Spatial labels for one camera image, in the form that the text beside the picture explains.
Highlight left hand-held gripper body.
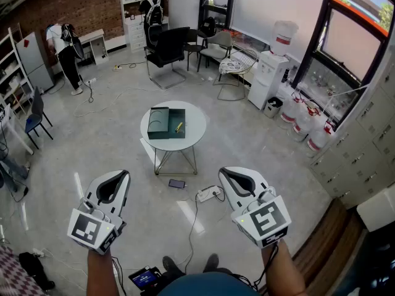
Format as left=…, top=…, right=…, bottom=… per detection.
left=66, top=197, right=127, bottom=256

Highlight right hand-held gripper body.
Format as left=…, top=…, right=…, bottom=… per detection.
left=230, top=185, right=293, bottom=249

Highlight person's left forearm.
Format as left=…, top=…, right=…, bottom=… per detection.
left=87, top=247, right=120, bottom=296

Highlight person's right forearm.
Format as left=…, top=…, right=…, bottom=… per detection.
left=260, top=239, right=307, bottom=296

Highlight dark green open box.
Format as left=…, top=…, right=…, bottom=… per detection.
left=147, top=106, right=170, bottom=141

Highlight white plastic container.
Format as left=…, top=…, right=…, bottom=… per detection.
left=356, top=185, right=395, bottom=232

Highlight wooden bench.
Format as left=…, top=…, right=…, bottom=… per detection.
left=291, top=197, right=370, bottom=296

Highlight person's black right shoe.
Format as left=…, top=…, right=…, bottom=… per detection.
left=203, top=253, right=220, bottom=273

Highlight person's black shoe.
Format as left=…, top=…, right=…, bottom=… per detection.
left=162, top=255, right=183, bottom=277
left=203, top=253, right=220, bottom=273

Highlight black bag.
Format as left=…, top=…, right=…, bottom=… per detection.
left=18, top=251, right=56, bottom=291

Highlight small white trash bin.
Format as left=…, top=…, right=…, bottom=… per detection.
left=264, top=96, right=284, bottom=119

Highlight black device with blue screen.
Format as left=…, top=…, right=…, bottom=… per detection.
left=128, top=266, right=163, bottom=291

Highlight person's black left shoe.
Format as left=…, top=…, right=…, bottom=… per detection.
left=162, top=255, right=183, bottom=277

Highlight round white table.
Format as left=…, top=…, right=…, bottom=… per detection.
left=139, top=100, right=207, bottom=176

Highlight person's teal shirt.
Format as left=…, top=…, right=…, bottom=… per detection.
left=157, top=272, right=262, bottom=296

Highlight checked cloth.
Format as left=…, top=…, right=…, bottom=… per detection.
left=0, top=245, right=47, bottom=296

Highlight person's black trousers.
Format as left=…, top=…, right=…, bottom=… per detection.
left=159, top=266, right=238, bottom=285

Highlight white water dispenser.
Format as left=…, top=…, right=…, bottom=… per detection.
left=247, top=50, right=290, bottom=110

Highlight dark chair with blue seat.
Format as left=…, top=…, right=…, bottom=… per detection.
left=24, top=86, right=54, bottom=150

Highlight grey metal lockers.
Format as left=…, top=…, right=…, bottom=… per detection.
left=308, top=63, right=395, bottom=209

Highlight patterned seat cushion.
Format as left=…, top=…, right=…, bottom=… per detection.
left=218, top=57, right=247, bottom=75

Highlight white shelf rack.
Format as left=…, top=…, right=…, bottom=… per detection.
left=0, top=27, right=35, bottom=120

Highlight grey fridge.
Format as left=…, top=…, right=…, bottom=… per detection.
left=15, top=31, right=56, bottom=94

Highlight small white desk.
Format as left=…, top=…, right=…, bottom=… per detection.
left=78, top=28, right=109, bottom=66

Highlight black oval object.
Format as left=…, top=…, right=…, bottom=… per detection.
left=70, top=35, right=85, bottom=60

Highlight grey padded chair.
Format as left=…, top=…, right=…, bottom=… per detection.
left=196, top=30, right=234, bottom=73

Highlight water bottle with red label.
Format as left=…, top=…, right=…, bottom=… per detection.
left=270, top=20, right=299, bottom=57

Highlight dark side chair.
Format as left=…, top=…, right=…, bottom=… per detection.
left=184, top=28, right=208, bottom=72

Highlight black office chair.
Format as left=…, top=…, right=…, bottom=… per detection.
left=144, top=26, right=191, bottom=90

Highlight white hutch cabinet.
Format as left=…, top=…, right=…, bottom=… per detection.
left=118, top=0, right=170, bottom=54

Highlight small white roller blind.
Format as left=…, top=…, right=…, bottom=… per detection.
left=320, top=9, right=383, bottom=81

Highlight large white roller blind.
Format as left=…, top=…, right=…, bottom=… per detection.
left=230, top=0, right=330, bottom=63

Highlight black metal shelf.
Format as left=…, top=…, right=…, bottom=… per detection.
left=199, top=0, right=237, bottom=32

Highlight black and white backpack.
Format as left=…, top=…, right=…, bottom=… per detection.
left=147, top=0, right=164, bottom=26

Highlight black power strip cable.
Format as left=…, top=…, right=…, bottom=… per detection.
left=183, top=192, right=200, bottom=274

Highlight water jug with red handle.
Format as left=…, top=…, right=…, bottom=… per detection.
left=306, top=120, right=336, bottom=153
left=292, top=105, right=320, bottom=137
left=280, top=96, right=305, bottom=125

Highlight black looped floor cable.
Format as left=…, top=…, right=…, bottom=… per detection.
left=77, top=71, right=95, bottom=104

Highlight metal wire chair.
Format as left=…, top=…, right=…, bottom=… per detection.
left=212, top=48, right=259, bottom=101

